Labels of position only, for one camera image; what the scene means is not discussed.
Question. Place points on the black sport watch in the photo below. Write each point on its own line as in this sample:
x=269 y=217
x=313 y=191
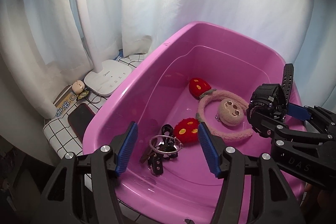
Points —
x=267 y=98

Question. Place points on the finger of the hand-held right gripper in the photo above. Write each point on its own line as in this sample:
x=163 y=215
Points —
x=294 y=133
x=299 y=112

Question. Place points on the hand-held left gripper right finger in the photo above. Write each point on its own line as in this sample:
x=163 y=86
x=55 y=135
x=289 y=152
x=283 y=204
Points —
x=207 y=150

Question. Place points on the large silver bangle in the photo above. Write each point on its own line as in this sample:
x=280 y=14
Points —
x=151 y=144

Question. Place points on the black smartphone red case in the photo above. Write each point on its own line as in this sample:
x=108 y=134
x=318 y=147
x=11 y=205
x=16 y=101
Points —
x=80 y=119

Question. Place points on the beige earbud case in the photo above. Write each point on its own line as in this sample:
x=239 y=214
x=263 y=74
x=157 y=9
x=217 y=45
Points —
x=78 y=85

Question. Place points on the white black grid tablecloth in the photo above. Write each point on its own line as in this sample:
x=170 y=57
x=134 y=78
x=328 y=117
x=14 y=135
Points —
x=59 y=134

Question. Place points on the black dotted ribbon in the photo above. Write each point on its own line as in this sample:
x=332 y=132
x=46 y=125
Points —
x=157 y=165

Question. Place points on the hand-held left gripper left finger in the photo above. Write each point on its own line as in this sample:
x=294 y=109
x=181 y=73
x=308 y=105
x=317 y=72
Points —
x=127 y=146

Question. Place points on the pink plastic bin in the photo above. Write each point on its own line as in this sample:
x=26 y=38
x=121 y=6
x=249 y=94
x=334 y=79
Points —
x=183 y=61

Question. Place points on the white desk lamp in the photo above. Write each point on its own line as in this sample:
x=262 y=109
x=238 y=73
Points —
x=107 y=77

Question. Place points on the pink strawberry plush headband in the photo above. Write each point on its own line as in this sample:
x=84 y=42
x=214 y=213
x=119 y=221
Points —
x=199 y=86

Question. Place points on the flat box with label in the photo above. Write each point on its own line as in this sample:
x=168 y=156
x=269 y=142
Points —
x=64 y=106

